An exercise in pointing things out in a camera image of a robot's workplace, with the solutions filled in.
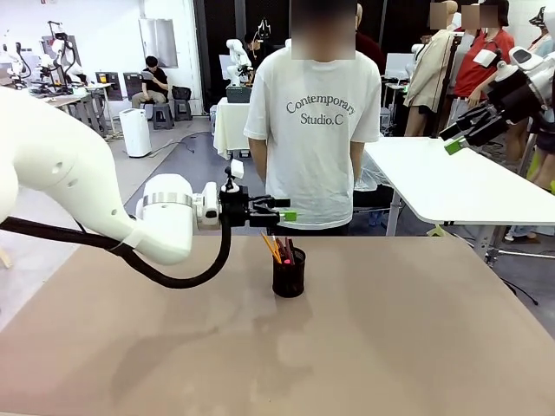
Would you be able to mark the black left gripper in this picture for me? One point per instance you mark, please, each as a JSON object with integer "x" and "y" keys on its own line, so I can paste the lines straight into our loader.
{"x": 234, "y": 208}

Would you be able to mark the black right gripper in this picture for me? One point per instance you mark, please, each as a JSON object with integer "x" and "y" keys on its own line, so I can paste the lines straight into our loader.
{"x": 516, "y": 97}

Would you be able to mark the yellow pencil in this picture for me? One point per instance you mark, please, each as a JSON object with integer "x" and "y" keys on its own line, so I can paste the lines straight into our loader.
{"x": 276, "y": 246}
{"x": 269, "y": 246}

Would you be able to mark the black marker with pink cap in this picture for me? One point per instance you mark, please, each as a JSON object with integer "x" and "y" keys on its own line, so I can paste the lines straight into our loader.
{"x": 291, "y": 251}

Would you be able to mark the person's left forearm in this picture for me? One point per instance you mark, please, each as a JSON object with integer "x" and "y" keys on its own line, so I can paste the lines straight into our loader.
{"x": 356, "y": 158}

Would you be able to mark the person's right forearm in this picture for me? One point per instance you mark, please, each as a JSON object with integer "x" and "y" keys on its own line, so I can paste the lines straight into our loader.
{"x": 259, "y": 158}

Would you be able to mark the tall white background robot arm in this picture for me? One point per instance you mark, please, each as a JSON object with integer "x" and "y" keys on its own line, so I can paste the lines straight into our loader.
{"x": 236, "y": 47}

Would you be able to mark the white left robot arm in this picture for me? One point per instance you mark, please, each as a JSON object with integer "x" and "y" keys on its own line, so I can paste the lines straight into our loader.
{"x": 65, "y": 164}

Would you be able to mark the black mesh pen holder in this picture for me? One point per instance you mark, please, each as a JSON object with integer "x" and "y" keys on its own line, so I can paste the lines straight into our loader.
{"x": 288, "y": 281}

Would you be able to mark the person in white T-shirt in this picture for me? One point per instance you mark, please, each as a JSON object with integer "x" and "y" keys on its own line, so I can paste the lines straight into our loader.
{"x": 312, "y": 173}

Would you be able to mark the person in red shirt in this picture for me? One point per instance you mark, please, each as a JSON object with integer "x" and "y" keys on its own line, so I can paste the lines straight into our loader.
{"x": 470, "y": 78}

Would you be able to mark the white plastic stool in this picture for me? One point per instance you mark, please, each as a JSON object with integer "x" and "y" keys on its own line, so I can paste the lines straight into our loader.
{"x": 386, "y": 117}

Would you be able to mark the table with white cloth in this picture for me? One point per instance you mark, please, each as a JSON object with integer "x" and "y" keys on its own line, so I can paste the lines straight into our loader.
{"x": 230, "y": 125}

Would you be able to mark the clear plastic bag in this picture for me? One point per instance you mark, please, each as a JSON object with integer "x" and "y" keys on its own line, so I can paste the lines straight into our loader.
{"x": 373, "y": 173}

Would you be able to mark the black equipment box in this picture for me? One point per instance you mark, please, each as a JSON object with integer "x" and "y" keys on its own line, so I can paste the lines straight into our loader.
{"x": 237, "y": 95}

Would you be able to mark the dark plastic stool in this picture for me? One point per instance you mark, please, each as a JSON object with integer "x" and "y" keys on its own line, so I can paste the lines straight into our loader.
{"x": 183, "y": 110}

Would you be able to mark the grey plastic stool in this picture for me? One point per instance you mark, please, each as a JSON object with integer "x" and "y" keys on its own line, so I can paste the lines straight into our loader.
{"x": 163, "y": 115}

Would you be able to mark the black bag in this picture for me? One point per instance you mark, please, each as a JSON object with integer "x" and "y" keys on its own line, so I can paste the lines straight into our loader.
{"x": 181, "y": 93}

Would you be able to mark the white air purifier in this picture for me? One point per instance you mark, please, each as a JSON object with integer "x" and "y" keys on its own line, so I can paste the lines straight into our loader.
{"x": 135, "y": 134}

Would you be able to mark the seated person in black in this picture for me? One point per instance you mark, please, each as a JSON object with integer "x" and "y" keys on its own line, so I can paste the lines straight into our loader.
{"x": 156, "y": 80}

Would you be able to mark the grey workshop desk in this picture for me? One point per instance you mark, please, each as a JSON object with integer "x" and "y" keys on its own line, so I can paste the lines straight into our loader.
{"x": 86, "y": 104}

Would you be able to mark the small white background robot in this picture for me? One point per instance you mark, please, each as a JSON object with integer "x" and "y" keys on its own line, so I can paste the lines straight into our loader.
{"x": 17, "y": 54}

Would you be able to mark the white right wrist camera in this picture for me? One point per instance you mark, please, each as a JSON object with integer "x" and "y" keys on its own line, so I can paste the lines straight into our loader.
{"x": 483, "y": 57}

